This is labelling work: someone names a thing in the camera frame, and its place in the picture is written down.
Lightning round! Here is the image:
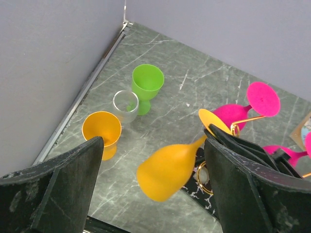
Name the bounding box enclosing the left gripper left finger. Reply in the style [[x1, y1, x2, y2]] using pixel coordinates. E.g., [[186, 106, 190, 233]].
[[0, 136, 104, 233]]

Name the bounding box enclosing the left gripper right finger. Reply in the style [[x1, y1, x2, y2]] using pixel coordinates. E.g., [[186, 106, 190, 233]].
[[204, 125, 311, 233]]

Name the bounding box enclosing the orange wine glass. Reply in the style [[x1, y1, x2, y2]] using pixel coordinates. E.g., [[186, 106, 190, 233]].
[[82, 111, 122, 161], [136, 108, 235, 202]]

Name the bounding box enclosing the clear wine glass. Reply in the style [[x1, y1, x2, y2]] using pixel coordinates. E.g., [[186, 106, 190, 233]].
[[112, 90, 139, 124]]

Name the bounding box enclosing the green wine glass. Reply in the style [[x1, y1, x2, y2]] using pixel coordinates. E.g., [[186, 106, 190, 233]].
[[132, 64, 165, 116]]

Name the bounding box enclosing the brown hello card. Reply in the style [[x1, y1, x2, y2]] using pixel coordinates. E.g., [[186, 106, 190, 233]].
[[290, 113, 311, 150]]

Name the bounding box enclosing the gold wire wine glass rack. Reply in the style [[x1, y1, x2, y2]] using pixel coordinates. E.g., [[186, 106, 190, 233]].
[[182, 122, 300, 219]]

